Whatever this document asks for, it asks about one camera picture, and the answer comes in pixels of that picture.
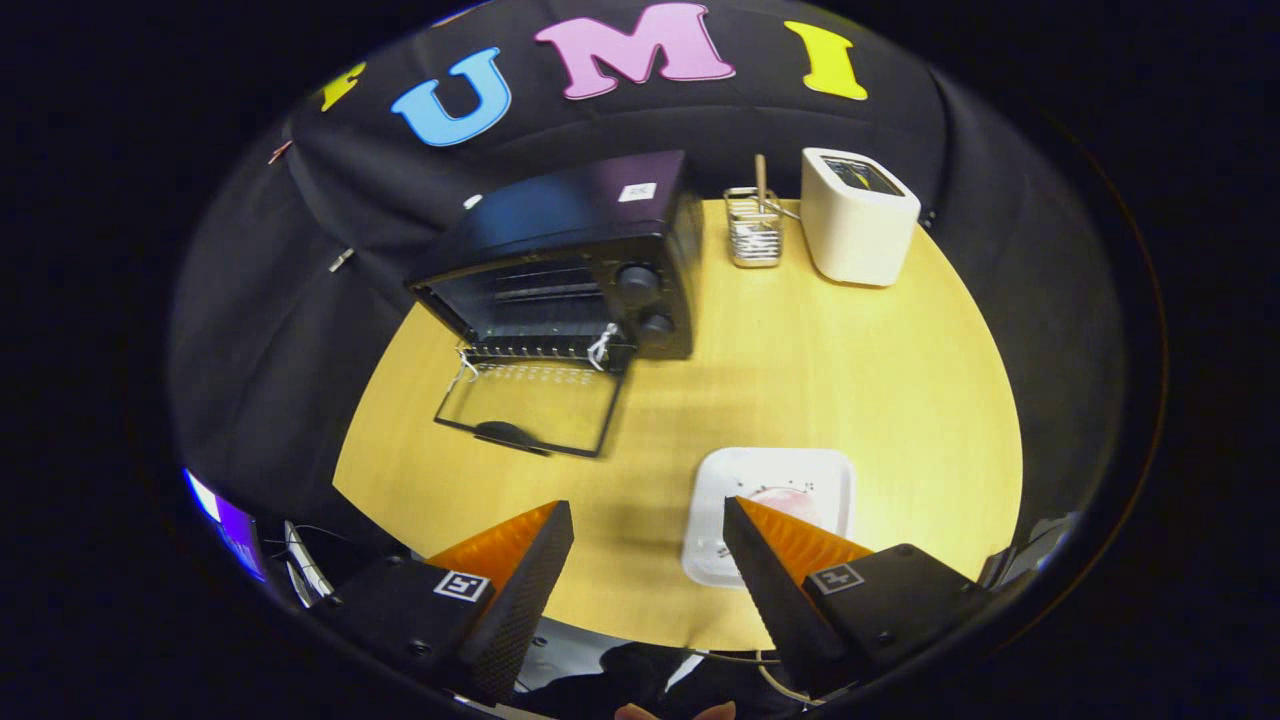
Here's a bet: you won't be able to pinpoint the wire mesh utensil holder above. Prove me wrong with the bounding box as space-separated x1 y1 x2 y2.
723 187 784 269

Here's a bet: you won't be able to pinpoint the purple lit screen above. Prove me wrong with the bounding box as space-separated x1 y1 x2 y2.
185 470 267 583

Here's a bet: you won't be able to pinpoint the black toaster oven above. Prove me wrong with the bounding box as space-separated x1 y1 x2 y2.
405 150 704 459

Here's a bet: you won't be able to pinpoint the white square plate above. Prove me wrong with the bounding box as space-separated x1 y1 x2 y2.
682 447 857 589

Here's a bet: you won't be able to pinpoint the cream white toaster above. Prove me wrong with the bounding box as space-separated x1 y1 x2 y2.
800 148 922 288

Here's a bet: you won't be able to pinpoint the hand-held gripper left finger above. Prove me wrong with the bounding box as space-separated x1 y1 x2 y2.
320 500 576 706

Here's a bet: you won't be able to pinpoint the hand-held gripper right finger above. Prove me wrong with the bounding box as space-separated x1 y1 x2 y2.
722 495 1001 701

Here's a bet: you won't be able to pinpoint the red round meat slice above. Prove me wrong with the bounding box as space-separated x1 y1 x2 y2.
745 485 826 531

